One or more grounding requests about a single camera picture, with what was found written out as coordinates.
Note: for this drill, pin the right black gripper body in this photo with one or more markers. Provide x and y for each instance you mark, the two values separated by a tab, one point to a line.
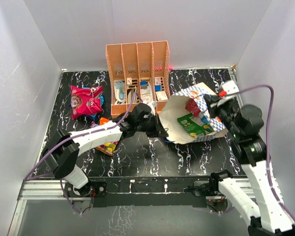
221	108

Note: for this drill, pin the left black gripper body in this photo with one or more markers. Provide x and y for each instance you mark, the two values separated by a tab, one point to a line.
149	126

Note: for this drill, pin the blue checkered paper bag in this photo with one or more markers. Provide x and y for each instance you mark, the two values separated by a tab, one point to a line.
175	108

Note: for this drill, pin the green snack packet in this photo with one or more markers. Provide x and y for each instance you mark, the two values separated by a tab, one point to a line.
194	126

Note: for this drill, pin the orange Fox's candy bag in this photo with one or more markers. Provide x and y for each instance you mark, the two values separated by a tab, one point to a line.
109	147

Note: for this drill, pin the blue snack packet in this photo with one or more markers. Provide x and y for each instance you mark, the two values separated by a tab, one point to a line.
99	103

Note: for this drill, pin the pink red snack packet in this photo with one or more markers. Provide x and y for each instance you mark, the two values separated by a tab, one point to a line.
84	100

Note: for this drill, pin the purple Fox's candy bag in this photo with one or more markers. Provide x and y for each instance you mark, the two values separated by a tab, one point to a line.
93	124

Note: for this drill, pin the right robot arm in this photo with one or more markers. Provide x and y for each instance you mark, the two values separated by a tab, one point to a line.
263	216

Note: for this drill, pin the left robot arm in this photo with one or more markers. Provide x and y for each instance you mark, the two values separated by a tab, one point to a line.
61	152

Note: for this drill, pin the white red small box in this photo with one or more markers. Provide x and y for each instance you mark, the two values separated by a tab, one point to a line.
161	95

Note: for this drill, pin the small pink snack packet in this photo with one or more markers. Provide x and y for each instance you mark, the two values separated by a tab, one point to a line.
193	108

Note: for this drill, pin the blue eraser block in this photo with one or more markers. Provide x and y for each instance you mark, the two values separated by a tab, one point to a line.
143	84

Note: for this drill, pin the light blue tape dispenser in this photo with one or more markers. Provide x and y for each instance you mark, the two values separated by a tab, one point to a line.
119	88

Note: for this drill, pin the orange desk organizer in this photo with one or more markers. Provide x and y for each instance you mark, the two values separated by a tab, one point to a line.
136	62

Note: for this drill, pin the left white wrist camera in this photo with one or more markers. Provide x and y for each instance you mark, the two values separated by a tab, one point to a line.
152	105

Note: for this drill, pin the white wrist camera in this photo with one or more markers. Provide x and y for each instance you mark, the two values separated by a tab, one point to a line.
227	90
152	105

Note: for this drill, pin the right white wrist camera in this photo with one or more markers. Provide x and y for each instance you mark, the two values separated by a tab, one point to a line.
227	90

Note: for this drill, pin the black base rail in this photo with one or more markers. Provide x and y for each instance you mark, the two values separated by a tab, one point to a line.
149	191

